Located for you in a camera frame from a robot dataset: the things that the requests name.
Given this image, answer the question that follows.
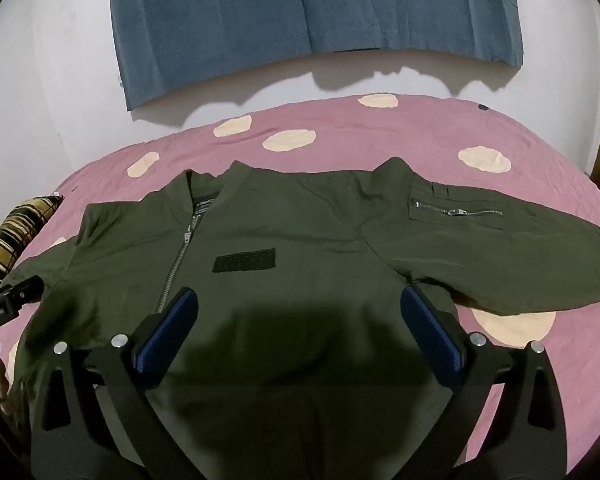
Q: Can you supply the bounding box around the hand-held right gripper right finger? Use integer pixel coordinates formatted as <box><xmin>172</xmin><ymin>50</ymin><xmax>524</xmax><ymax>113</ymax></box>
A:
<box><xmin>400</xmin><ymin>285</ymin><xmax>569</xmax><ymax>480</ymax></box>

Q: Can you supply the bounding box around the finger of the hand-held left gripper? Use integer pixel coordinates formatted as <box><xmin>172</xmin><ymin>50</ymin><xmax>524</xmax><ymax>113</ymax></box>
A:
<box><xmin>2</xmin><ymin>275</ymin><xmax>45</xmax><ymax>307</ymax></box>

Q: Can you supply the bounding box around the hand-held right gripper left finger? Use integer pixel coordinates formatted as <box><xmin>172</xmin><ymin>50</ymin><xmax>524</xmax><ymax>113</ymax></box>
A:
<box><xmin>30</xmin><ymin>286</ymin><xmax>201</xmax><ymax>480</ymax></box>

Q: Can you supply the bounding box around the olive green zip jacket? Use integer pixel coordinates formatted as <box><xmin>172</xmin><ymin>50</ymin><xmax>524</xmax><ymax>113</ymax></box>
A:
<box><xmin>10</xmin><ymin>156</ymin><xmax>600</xmax><ymax>480</ymax></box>

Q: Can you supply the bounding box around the striped brown yellow pillow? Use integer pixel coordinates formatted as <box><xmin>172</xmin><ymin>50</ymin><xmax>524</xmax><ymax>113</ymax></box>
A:
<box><xmin>0</xmin><ymin>194</ymin><xmax>65</xmax><ymax>276</ymax></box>

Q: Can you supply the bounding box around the pink polka dot bedsheet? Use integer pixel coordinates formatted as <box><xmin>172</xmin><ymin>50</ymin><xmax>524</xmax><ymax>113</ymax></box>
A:
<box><xmin>0</xmin><ymin>92</ymin><xmax>600</xmax><ymax>480</ymax></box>

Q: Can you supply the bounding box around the blue curtain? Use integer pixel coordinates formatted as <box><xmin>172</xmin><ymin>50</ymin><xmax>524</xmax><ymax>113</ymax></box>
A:
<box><xmin>105</xmin><ymin>0</ymin><xmax>526</xmax><ymax>112</ymax></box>

